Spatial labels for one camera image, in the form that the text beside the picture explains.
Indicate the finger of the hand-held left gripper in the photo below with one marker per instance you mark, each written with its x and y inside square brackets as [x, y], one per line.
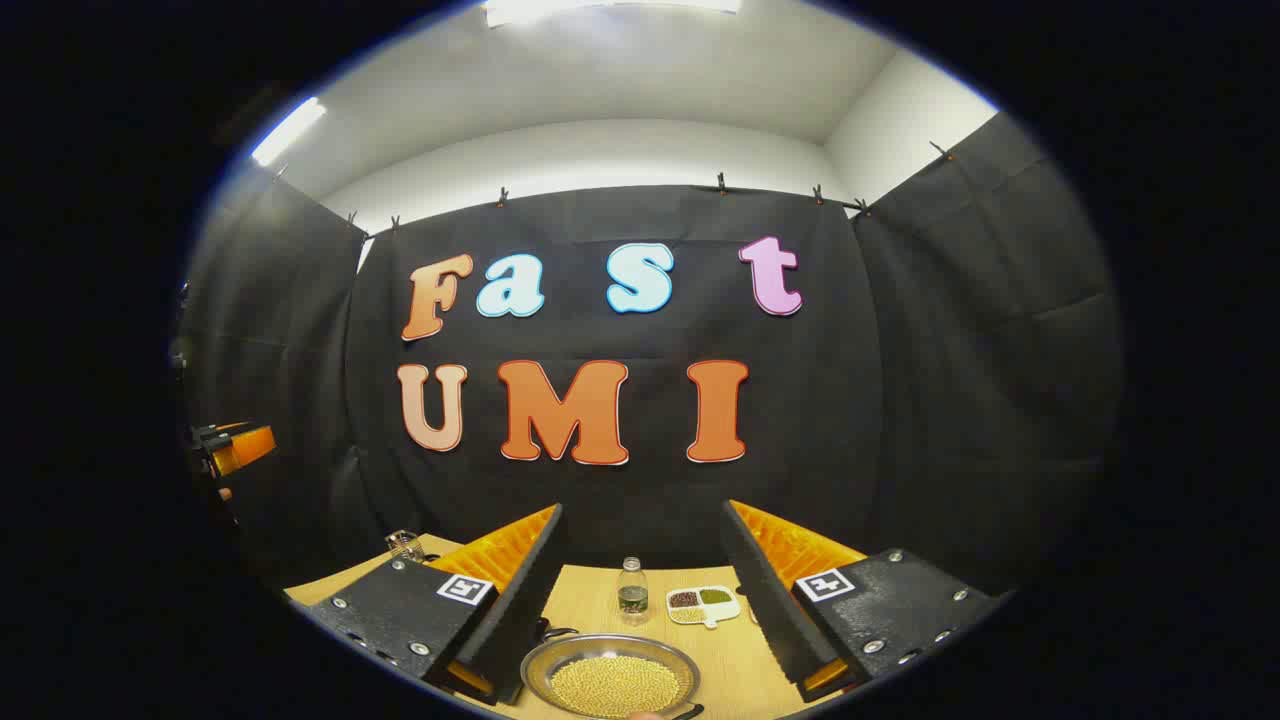
[245, 447]

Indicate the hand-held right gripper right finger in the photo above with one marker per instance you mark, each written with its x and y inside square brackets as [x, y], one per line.
[770, 610]

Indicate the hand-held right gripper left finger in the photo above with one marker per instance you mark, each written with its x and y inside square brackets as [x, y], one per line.
[520, 620]

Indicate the stainless steel pot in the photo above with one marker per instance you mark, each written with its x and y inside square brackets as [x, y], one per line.
[540, 668]

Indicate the pile of yellow soybeans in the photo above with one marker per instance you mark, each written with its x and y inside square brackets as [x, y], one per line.
[615, 685]

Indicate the white divided bean dish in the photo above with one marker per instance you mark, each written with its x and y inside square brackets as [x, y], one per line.
[700, 603]

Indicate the small clear bottle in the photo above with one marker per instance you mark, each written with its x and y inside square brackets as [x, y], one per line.
[632, 595]

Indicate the black backdrop cloth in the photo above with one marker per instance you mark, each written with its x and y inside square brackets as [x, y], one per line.
[900, 400]

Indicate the small ceiling light panel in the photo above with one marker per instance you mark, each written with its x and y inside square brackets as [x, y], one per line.
[288, 130]

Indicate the large ceiling light panel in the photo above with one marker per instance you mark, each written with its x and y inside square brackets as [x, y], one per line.
[600, 8]

